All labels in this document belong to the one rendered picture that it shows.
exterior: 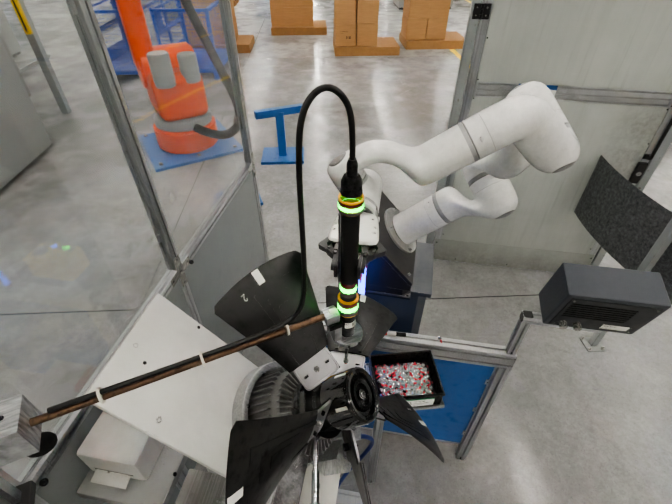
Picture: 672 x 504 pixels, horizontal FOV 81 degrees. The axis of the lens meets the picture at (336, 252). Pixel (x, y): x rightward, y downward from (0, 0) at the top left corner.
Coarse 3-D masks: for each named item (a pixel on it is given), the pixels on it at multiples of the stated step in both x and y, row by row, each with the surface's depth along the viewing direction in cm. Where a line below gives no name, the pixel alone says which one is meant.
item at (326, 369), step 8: (320, 352) 87; (328, 352) 88; (312, 360) 87; (320, 360) 87; (304, 368) 87; (312, 368) 87; (320, 368) 88; (328, 368) 88; (336, 368) 88; (296, 376) 87; (304, 376) 87; (312, 376) 87; (320, 376) 88; (328, 376) 88; (304, 384) 87; (312, 384) 87
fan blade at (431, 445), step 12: (384, 396) 111; (396, 396) 115; (384, 408) 100; (396, 408) 107; (396, 420) 96; (408, 420) 102; (420, 420) 110; (408, 432) 95; (420, 432) 102; (432, 444) 102
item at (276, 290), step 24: (264, 264) 84; (288, 264) 87; (240, 288) 81; (264, 288) 83; (288, 288) 85; (312, 288) 88; (216, 312) 79; (240, 312) 81; (264, 312) 83; (288, 312) 85; (312, 312) 87; (288, 336) 85; (312, 336) 86; (288, 360) 85
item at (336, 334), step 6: (330, 306) 82; (324, 312) 81; (330, 318) 80; (336, 318) 81; (330, 324) 81; (336, 324) 81; (342, 324) 82; (330, 330) 81; (336, 330) 83; (354, 330) 88; (360, 330) 88; (336, 336) 85; (342, 336) 87; (354, 336) 87; (360, 336) 87; (336, 342) 86; (342, 342) 86; (348, 342) 86; (354, 342) 86
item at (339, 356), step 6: (336, 354) 98; (342, 354) 98; (348, 354) 98; (354, 354) 98; (336, 360) 97; (342, 360) 97; (354, 360) 97; (360, 360) 97; (342, 366) 95; (348, 366) 95; (354, 366) 95; (360, 366) 95; (336, 372) 94
